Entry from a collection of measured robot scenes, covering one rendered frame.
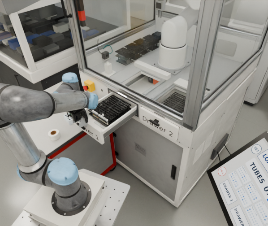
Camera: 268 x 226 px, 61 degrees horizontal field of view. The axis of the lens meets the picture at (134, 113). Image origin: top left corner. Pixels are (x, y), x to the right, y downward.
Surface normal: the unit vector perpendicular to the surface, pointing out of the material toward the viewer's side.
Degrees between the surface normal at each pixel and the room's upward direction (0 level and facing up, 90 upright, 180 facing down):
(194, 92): 90
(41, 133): 0
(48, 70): 90
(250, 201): 50
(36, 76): 90
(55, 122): 0
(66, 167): 8
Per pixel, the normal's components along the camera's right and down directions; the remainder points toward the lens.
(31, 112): 0.62, 0.43
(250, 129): -0.03, -0.75
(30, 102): 0.67, -0.14
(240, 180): -0.78, -0.42
